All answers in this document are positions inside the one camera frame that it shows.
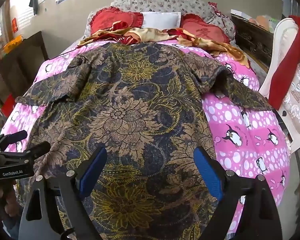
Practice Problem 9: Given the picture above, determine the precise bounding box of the person's left hand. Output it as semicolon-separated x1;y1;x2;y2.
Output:
0;186;23;217

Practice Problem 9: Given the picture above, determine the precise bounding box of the red heart pillow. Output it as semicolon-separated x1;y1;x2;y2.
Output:
90;7;143;36
179;14;231;44

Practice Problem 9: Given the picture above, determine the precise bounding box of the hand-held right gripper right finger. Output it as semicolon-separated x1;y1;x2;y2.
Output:
193;146;283;240

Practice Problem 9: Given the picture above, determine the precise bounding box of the pink penguin blanket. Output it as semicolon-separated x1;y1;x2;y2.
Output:
0;41;290;240

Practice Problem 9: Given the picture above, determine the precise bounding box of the red bag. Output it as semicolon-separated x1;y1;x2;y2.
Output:
2;94;16;117

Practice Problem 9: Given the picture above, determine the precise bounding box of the dark carved wooden cabinet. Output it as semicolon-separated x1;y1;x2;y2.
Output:
230;9;278;74

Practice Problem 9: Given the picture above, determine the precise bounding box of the dark wooden desk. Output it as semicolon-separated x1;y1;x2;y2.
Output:
0;31;49;120

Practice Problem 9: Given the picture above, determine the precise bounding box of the red and gold cloth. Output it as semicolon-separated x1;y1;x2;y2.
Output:
77;21;252;68

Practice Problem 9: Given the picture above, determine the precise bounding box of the dark hanging cloth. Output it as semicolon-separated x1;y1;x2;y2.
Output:
29;0;39;15

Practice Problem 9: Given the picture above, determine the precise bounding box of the yellow box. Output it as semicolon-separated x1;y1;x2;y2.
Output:
2;35;24;53

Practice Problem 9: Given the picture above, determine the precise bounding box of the white pillow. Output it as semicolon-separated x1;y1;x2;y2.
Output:
140;12;182;28

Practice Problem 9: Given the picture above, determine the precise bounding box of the dark floral patterned shirt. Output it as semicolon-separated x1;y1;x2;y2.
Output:
15;41;278;240

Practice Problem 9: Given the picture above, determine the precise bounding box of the grey floral bed cover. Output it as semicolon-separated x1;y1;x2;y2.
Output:
84;0;237;40

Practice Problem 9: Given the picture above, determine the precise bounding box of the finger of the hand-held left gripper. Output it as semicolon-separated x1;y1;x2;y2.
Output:
0;130;28;151
21;141;51;160

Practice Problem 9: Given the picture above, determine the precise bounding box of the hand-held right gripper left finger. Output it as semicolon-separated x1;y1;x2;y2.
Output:
20;146;108;240

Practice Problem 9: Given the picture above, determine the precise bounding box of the white chair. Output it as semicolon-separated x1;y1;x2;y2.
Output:
259;19;300;155

